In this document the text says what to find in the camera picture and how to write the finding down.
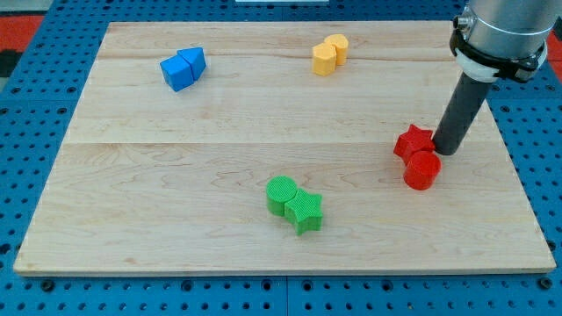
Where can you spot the red star block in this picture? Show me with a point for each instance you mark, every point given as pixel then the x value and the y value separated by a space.
pixel 412 141

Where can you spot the green star block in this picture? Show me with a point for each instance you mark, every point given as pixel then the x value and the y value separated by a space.
pixel 304 212

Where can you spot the green cylinder block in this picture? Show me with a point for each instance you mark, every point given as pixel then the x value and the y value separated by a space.
pixel 279 190

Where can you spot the yellow hexagon block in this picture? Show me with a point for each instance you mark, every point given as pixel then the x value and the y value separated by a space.
pixel 324 59

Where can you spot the yellow heart block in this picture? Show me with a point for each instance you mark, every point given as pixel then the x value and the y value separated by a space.
pixel 341 45

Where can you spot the wooden board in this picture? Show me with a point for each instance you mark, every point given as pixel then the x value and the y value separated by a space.
pixel 150 182

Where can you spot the blue triangle block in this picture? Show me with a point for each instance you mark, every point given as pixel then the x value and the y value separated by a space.
pixel 195 56

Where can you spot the blue cube block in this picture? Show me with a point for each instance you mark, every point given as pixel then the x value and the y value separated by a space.
pixel 177 73

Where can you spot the red cylinder block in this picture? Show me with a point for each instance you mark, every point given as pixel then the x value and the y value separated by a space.
pixel 422 170

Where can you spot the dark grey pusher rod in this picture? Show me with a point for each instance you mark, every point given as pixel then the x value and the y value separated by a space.
pixel 464 105

